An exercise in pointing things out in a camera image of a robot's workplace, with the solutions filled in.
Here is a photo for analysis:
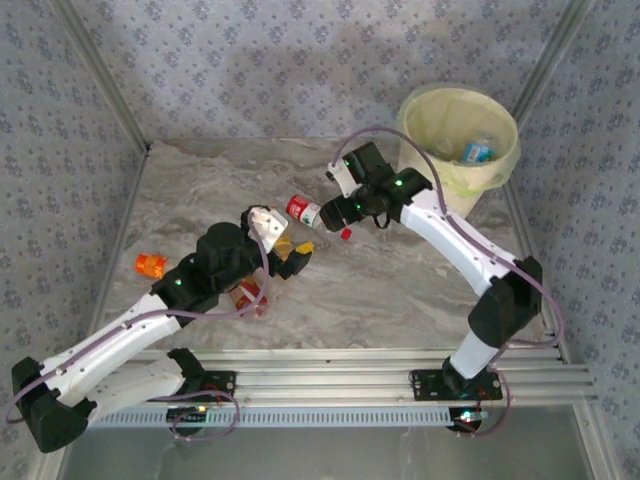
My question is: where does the aluminium table edge rail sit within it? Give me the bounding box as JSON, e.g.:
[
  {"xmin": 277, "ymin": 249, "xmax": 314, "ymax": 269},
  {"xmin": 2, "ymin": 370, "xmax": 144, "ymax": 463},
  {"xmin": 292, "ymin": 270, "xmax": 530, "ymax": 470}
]
[
  {"xmin": 503, "ymin": 179, "xmax": 571, "ymax": 361},
  {"xmin": 94, "ymin": 144, "xmax": 154, "ymax": 311}
]

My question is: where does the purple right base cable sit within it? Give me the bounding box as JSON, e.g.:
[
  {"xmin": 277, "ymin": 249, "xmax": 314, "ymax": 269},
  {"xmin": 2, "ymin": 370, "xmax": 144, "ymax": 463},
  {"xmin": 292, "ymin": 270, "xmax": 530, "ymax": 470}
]
[{"xmin": 455, "ymin": 367, "xmax": 516, "ymax": 439}]

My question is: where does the red snack packet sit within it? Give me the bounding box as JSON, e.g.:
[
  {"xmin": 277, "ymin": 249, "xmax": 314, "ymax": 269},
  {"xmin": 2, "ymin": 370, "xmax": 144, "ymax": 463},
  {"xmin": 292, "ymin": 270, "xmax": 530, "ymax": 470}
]
[{"xmin": 227, "ymin": 276, "xmax": 272, "ymax": 320}]

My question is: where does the aluminium frame post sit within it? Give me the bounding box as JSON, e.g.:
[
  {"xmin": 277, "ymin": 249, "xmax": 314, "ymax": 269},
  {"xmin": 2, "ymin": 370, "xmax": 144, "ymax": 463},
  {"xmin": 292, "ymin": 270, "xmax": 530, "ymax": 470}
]
[
  {"xmin": 49, "ymin": 0, "xmax": 152, "ymax": 151},
  {"xmin": 514, "ymin": 0, "xmax": 596, "ymax": 121}
]

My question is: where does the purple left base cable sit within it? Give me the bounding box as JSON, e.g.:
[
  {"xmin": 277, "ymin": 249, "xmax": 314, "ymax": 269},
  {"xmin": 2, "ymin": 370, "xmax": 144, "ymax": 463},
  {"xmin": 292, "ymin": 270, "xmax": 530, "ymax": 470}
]
[{"xmin": 149, "ymin": 387, "xmax": 242, "ymax": 442}]

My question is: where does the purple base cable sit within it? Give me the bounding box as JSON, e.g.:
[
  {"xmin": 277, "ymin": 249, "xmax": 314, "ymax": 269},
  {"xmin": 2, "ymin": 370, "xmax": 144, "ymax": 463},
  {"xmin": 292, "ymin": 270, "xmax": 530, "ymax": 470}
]
[
  {"xmin": 149, "ymin": 387, "xmax": 242, "ymax": 442},
  {"xmin": 455, "ymin": 367, "xmax": 516, "ymax": 439}
]

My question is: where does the red label bottle red cap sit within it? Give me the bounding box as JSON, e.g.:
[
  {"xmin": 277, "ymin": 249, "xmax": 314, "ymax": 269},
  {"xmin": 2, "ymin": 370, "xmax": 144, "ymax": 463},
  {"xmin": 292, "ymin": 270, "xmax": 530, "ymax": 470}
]
[{"xmin": 284, "ymin": 193, "xmax": 354, "ymax": 240}]

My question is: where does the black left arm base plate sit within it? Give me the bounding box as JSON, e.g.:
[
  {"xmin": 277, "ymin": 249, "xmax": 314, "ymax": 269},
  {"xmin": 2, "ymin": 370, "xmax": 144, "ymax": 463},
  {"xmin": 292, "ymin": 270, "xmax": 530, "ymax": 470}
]
[{"xmin": 146, "ymin": 369, "xmax": 239, "ymax": 404}]

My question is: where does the right controller circuit board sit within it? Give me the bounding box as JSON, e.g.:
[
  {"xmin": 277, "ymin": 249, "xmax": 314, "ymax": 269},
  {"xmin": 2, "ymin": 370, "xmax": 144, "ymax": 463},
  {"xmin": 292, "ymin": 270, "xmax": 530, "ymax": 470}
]
[{"xmin": 448, "ymin": 407, "xmax": 490, "ymax": 434}]

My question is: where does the yellow-green bin liner bag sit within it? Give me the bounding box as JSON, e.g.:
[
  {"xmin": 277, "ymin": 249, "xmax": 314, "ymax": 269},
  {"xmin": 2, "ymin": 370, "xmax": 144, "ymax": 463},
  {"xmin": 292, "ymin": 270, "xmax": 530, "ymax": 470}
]
[{"xmin": 396, "ymin": 82, "xmax": 523, "ymax": 196}]

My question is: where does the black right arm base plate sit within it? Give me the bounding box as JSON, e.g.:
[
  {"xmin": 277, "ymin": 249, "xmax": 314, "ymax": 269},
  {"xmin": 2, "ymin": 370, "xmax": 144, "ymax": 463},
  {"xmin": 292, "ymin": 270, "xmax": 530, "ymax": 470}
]
[{"xmin": 408, "ymin": 367, "xmax": 503, "ymax": 402}]

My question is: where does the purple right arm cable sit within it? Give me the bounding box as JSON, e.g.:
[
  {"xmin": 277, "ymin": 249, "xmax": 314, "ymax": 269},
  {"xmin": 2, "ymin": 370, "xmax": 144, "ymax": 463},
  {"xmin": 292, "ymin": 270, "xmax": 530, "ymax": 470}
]
[{"xmin": 329, "ymin": 125, "xmax": 566, "ymax": 371}]

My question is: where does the grey slotted cable duct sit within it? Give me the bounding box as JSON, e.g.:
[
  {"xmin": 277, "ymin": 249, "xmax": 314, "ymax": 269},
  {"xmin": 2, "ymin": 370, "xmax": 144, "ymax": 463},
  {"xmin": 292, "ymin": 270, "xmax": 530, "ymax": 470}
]
[{"xmin": 73, "ymin": 407, "xmax": 464, "ymax": 430}]

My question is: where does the controller circuit board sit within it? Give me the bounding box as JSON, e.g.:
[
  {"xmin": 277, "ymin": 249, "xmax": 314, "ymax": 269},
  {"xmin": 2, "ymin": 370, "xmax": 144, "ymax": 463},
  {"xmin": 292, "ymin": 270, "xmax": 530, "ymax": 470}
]
[
  {"xmin": 448, "ymin": 407, "xmax": 490, "ymax": 434},
  {"xmin": 166, "ymin": 405, "xmax": 210, "ymax": 435}
]

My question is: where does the white round waste bin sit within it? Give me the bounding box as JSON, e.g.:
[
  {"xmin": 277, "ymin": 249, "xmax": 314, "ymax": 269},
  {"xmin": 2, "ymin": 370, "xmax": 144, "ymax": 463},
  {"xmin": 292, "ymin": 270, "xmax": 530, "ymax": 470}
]
[{"xmin": 394, "ymin": 82, "xmax": 522, "ymax": 221}]

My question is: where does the left controller circuit board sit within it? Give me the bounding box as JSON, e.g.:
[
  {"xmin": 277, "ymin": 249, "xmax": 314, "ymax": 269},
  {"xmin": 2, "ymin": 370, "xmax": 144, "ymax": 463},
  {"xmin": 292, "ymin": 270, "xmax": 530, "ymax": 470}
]
[{"xmin": 166, "ymin": 405, "xmax": 210, "ymax": 435}]

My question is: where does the aluminium front rail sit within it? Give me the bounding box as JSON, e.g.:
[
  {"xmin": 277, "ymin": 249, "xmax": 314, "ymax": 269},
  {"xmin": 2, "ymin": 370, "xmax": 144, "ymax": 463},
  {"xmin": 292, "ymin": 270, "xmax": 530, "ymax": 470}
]
[{"xmin": 114, "ymin": 347, "xmax": 599, "ymax": 407}]

